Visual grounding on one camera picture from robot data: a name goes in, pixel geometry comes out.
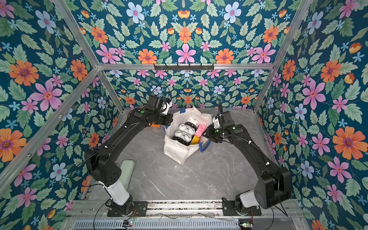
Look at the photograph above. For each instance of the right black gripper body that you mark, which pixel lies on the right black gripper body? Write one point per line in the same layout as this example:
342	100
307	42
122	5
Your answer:
214	133

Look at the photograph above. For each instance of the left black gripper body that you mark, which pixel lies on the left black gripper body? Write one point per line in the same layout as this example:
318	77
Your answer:
161	119

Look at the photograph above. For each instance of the pink alarm clock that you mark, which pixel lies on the pink alarm clock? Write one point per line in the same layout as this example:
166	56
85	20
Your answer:
200	130

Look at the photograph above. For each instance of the white canvas bag blue handles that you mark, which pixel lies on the white canvas bag blue handles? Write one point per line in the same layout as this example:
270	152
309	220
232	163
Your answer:
177	151

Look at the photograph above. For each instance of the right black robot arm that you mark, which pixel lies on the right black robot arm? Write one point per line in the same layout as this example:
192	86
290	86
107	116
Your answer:
274	183

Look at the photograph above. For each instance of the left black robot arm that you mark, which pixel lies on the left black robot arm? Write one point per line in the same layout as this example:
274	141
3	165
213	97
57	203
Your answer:
101	161

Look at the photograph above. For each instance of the white square alarm clock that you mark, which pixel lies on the white square alarm clock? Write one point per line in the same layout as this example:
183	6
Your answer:
192	122

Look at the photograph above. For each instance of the yellow alarm clock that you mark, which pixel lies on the yellow alarm clock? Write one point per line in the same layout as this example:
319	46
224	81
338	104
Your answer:
195	140

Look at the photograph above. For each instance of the white black twin-bell alarm clock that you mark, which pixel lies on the white black twin-bell alarm clock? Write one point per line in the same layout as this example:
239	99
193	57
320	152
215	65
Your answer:
187	129

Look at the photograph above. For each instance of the orange plush toy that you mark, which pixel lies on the orange plush toy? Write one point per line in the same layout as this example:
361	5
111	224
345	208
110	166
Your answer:
155	125

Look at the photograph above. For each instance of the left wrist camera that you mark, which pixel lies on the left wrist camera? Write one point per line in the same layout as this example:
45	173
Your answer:
167	105

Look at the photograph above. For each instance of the black hook rail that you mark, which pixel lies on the black hook rail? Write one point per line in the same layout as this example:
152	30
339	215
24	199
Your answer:
183	67

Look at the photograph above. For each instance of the aluminium cage frame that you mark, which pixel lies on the aluminium cage frame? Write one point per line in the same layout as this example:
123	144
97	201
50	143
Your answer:
45	57

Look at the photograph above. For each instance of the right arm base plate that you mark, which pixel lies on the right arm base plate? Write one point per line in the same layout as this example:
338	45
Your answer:
236	208

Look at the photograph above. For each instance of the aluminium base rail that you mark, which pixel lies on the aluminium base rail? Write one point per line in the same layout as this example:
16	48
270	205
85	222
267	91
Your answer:
184	209

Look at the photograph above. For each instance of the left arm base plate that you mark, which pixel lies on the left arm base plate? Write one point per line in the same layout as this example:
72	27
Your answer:
129	209

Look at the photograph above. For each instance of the white vented cable duct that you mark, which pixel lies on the white vented cable duct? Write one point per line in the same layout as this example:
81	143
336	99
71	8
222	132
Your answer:
157	224

